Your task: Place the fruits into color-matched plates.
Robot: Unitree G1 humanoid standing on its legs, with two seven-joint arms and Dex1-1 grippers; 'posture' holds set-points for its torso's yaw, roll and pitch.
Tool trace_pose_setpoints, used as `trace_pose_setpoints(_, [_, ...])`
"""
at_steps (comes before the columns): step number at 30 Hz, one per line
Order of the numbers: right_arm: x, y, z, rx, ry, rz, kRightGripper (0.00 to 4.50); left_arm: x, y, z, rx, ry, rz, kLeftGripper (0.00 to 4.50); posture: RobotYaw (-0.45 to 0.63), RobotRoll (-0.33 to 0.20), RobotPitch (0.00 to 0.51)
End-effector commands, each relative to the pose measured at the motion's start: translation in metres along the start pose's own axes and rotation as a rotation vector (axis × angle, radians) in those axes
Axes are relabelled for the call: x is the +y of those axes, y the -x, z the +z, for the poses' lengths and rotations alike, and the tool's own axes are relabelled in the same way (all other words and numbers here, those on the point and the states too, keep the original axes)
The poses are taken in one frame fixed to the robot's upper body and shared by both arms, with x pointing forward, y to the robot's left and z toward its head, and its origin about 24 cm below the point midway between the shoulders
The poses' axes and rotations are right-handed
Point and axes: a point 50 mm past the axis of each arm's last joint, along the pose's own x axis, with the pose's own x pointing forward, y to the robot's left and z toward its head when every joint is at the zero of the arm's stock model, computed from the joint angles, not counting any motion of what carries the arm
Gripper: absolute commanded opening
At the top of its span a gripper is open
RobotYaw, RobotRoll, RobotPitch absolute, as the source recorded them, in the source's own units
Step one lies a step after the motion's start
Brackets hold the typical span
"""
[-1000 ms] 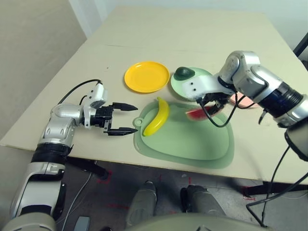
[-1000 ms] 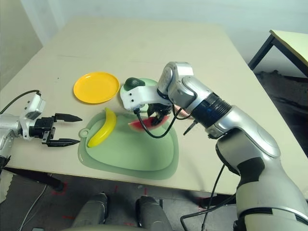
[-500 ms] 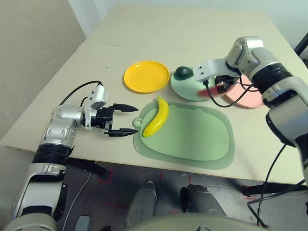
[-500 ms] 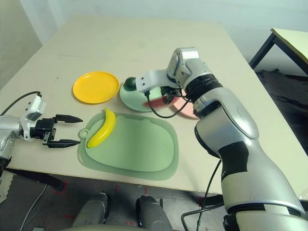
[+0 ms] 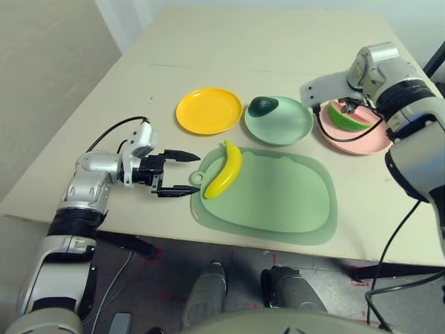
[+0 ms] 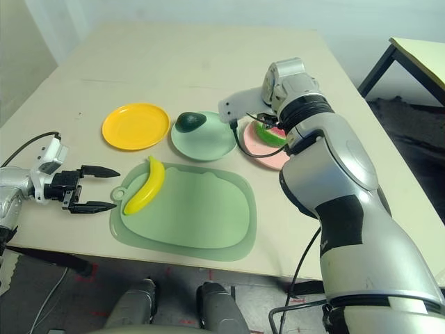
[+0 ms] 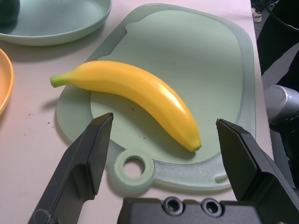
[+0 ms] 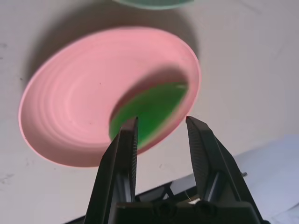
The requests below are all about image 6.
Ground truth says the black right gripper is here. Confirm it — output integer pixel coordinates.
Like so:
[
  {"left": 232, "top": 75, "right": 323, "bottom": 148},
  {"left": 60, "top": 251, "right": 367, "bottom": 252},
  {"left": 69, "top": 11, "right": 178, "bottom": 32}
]
[{"left": 255, "top": 111, "right": 281, "bottom": 128}]

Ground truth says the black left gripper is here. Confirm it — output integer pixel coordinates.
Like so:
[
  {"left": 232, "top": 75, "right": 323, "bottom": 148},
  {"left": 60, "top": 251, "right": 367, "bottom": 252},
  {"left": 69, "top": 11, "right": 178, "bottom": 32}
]
[{"left": 43, "top": 164, "right": 122, "bottom": 216}]

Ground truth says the toy watermelon slice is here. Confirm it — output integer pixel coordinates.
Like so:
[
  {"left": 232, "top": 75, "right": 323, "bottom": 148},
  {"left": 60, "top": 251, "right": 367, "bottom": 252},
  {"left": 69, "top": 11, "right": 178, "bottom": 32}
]
[{"left": 254, "top": 120, "right": 288, "bottom": 148}]

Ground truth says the yellow toy banana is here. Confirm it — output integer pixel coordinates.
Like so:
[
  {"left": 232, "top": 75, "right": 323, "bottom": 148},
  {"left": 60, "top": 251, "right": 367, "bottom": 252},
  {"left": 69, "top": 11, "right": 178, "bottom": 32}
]
[{"left": 123, "top": 155, "right": 166, "bottom": 216}]

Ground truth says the dark green toy avocado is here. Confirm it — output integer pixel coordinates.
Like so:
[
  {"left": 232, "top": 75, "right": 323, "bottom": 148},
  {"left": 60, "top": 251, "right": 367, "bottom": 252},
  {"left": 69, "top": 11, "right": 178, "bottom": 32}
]
[{"left": 176, "top": 111, "right": 207, "bottom": 134}]

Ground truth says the pink plastic plate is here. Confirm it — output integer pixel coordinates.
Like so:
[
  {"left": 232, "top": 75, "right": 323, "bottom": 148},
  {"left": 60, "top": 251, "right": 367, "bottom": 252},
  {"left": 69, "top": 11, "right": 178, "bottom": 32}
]
[{"left": 242, "top": 120, "right": 291, "bottom": 171}]

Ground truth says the light green plastic plate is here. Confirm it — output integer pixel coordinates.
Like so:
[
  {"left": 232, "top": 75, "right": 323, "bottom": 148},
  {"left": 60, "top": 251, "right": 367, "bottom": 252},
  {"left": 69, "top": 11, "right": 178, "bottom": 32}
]
[{"left": 170, "top": 111, "right": 238, "bottom": 161}]

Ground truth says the yellow plastic plate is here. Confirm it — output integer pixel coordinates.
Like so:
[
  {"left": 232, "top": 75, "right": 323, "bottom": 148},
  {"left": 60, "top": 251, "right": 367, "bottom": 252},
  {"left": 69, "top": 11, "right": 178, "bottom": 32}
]
[{"left": 101, "top": 102, "right": 170, "bottom": 151}]

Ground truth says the black table foot bar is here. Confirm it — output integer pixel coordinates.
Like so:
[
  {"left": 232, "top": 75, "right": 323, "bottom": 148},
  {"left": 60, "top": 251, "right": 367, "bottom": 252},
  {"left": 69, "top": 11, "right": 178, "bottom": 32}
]
[
  {"left": 5, "top": 245, "right": 95, "bottom": 278},
  {"left": 288, "top": 280, "right": 326, "bottom": 299}
]

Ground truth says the green silicone cutting mat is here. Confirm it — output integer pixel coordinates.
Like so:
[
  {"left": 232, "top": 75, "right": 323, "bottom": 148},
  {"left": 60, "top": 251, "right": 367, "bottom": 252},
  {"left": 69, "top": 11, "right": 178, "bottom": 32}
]
[{"left": 110, "top": 162, "right": 259, "bottom": 262}]

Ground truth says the grey robot left leg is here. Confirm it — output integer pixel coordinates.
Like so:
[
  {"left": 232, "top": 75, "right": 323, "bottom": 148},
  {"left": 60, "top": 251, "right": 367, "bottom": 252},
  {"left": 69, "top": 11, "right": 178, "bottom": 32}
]
[{"left": 104, "top": 278, "right": 158, "bottom": 334}]

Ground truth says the grey robot leg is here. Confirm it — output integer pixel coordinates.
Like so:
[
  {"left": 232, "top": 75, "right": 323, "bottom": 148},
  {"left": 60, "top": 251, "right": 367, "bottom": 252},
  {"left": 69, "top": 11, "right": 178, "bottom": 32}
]
[
  {"left": 104, "top": 278, "right": 158, "bottom": 334},
  {"left": 196, "top": 281, "right": 250, "bottom": 334}
]

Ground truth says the side table with black legs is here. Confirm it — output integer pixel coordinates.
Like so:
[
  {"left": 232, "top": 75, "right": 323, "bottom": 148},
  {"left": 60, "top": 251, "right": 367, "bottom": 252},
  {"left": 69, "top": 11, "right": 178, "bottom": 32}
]
[{"left": 357, "top": 36, "right": 445, "bottom": 106}]

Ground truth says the grey robot right leg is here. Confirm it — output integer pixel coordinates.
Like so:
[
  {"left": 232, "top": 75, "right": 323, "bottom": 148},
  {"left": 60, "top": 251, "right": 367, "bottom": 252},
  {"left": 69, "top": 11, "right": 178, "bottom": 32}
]
[{"left": 196, "top": 281, "right": 250, "bottom": 334}]

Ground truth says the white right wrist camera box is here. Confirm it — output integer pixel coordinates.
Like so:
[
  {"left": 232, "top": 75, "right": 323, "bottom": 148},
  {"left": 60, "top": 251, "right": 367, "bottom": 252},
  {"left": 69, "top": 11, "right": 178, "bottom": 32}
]
[{"left": 218, "top": 86, "right": 266, "bottom": 126}]

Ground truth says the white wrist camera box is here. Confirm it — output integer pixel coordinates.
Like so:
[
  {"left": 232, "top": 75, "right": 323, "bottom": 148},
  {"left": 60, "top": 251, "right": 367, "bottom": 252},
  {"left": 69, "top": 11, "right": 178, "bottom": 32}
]
[
  {"left": 218, "top": 86, "right": 266, "bottom": 126},
  {"left": 29, "top": 135, "right": 70, "bottom": 205}
]

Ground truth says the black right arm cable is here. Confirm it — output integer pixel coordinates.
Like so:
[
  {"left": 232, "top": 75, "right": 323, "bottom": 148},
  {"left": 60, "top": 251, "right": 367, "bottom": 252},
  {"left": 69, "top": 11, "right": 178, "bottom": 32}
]
[{"left": 229, "top": 111, "right": 334, "bottom": 334}]

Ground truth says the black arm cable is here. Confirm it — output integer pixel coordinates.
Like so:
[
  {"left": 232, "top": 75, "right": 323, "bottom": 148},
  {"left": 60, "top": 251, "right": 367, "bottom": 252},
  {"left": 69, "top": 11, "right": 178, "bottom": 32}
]
[
  {"left": 229, "top": 111, "right": 334, "bottom": 334},
  {"left": 0, "top": 131, "right": 63, "bottom": 168}
]

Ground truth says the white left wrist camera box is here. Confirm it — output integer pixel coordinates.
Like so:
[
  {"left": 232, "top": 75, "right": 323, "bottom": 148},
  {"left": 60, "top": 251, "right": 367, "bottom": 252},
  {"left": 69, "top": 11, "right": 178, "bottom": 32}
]
[{"left": 29, "top": 135, "right": 70, "bottom": 205}]

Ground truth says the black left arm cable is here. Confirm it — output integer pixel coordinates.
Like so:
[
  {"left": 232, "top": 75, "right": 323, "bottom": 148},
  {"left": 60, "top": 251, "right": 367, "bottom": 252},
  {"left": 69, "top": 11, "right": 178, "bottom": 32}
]
[{"left": 0, "top": 131, "right": 63, "bottom": 168}]

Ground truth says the thin white floor cable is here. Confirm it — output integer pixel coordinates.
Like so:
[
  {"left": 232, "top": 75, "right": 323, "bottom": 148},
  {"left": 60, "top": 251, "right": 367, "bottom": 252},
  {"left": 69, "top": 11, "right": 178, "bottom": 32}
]
[{"left": 29, "top": 267, "right": 69, "bottom": 334}]

